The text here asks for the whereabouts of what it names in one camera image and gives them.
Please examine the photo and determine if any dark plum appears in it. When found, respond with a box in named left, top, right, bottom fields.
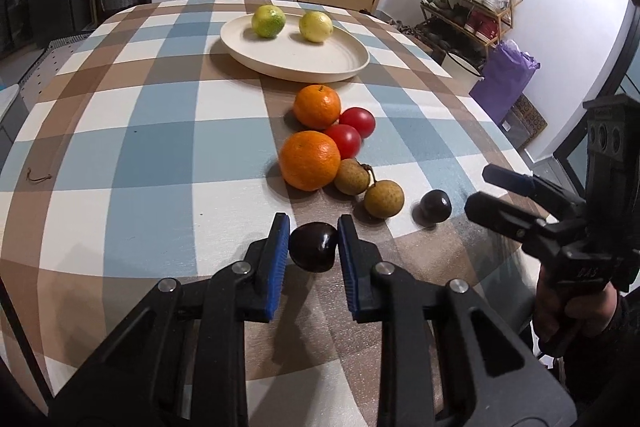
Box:
left=288, top=222, right=337, bottom=273
left=419, top=190, right=452, bottom=225

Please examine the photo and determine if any orange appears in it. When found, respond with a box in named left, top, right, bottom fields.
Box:
left=278, top=130, right=341, bottom=192
left=293, top=84, right=342, bottom=130

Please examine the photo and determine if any person's right hand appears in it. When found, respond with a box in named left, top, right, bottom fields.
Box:
left=533, top=265, right=620, bottom=358

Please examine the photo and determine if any brown longan lower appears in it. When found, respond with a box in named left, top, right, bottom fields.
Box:
left=363, top=180, right=405, bottom=220

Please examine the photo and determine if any brown longan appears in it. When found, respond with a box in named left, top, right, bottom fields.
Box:
left=363, top=180, right=405, bottom=220
left=333, top=158, right=371, bottom=196

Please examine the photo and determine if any brown longan upper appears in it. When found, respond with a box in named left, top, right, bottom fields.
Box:
left=333, top=158, right=371, bottom=196

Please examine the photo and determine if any purple bag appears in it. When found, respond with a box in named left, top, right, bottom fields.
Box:
left=470, top=39, right=540, bottom=124

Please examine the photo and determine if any red tomato left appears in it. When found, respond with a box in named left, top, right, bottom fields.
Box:
left=324, top=124, right=362, bottom=159

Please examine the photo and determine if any red tomato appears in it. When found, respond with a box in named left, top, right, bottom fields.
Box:
left=338, top=107, right=376, bottom=139
left=324, top=124, right=362, bottom=159

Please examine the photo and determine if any white waste bin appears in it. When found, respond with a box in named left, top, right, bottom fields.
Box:
left=442, top=53, right=483, bottom=95

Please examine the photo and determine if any red tomato right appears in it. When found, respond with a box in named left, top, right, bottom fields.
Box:
left=338, top=107, right=376, bottom=139

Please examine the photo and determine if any checkered tablecloth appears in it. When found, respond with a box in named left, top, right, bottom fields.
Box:
left=1, top=0, right=538, bottom=426

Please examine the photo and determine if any wooden shoe rack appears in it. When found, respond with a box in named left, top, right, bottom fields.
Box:
left=420, top=0, right=522, bottom=62

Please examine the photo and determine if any cream round plate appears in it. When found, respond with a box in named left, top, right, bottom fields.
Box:
left=219, top=14, right=370, bottom=83

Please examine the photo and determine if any yellow round fruit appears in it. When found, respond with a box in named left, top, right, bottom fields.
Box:
left=298, top=11, right=333, bottom=43

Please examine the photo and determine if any green round fruit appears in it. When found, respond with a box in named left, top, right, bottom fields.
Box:
left=252, top=4, right=286, bottom=39

